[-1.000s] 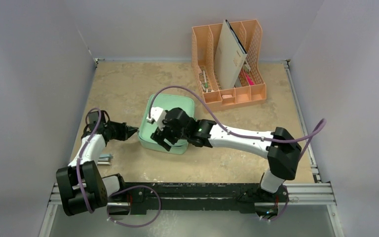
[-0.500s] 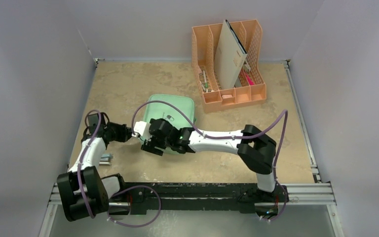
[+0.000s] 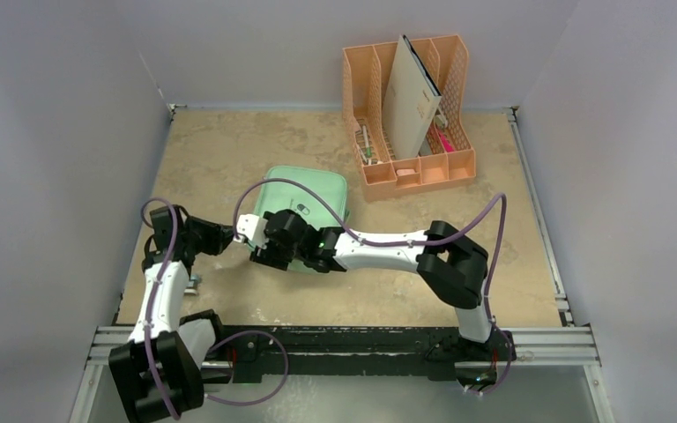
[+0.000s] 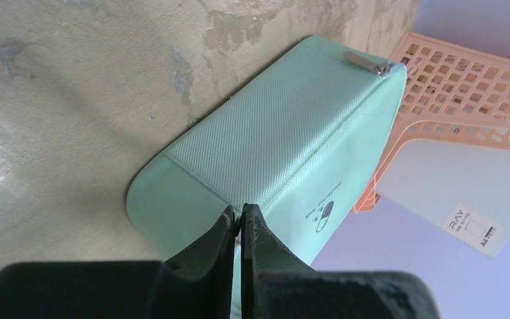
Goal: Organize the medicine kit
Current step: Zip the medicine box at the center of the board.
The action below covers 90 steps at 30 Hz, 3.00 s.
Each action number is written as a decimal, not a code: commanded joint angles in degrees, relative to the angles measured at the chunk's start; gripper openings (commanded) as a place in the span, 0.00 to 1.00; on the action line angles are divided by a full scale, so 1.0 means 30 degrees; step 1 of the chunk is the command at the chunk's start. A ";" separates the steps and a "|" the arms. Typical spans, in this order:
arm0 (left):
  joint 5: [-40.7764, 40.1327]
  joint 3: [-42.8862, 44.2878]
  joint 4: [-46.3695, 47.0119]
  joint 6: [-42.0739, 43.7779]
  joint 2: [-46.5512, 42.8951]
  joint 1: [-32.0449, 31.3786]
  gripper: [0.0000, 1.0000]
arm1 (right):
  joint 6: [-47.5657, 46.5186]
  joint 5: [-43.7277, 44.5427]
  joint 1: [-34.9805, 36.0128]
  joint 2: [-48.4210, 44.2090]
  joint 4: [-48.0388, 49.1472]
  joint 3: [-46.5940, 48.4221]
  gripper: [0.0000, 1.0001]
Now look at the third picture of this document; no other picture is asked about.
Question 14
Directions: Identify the green medicine case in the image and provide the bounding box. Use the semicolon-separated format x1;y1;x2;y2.
247;166;350;277

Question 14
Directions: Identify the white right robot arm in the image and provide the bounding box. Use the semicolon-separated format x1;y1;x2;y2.
235;209;495;359

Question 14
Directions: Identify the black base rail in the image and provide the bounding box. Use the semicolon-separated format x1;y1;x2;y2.
188;325;515;387

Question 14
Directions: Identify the pink item in organizer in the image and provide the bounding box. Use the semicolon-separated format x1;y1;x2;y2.
435;128;455;152

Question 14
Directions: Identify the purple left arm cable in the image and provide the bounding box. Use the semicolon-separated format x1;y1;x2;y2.
141;197;185;421

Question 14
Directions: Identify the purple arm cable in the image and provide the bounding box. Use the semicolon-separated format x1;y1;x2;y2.
232;177;508;398
141;197;185;421

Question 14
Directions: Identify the beige folder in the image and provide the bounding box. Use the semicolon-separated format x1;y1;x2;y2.
382;34;442;160

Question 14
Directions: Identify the blue white stapler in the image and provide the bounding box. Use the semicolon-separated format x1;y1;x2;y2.
184;274;202;296

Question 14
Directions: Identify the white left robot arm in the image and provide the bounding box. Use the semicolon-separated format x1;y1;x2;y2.
108;204;234;422

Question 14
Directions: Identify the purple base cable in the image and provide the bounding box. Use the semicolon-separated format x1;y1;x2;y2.
201;330;291;408

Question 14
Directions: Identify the peach desk file organizer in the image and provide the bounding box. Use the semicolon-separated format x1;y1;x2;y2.
342;34;477;201

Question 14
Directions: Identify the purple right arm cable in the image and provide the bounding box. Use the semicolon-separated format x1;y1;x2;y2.
232;177;508;398

